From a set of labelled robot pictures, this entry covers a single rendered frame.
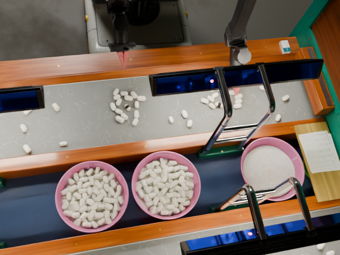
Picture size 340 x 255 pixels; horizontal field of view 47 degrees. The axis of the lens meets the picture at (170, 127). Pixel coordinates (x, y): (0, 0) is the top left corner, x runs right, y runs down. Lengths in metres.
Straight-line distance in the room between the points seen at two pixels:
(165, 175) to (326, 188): 0.65
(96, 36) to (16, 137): 0.96
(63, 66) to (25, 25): 1.14
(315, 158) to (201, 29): 1.44
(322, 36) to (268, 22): 1.23
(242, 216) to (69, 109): 0.80
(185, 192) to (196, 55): 0.61
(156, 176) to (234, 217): 0.33
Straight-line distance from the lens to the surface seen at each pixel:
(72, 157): 1.55
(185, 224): 1.51
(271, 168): 1.68
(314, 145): 1.75
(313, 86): 1.78
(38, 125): 1.64
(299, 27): 1.98
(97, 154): 1.55
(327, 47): 1.81
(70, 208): 1.54
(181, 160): 1.58
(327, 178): 1.73
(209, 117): 1.68
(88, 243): 1.48
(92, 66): 1.71
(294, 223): 1.29
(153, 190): 1.55
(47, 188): 1.62
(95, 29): 2.42
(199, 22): 2.87
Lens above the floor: 2.23
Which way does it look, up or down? 66 degrees down
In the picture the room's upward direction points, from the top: 19 degrees clockwise
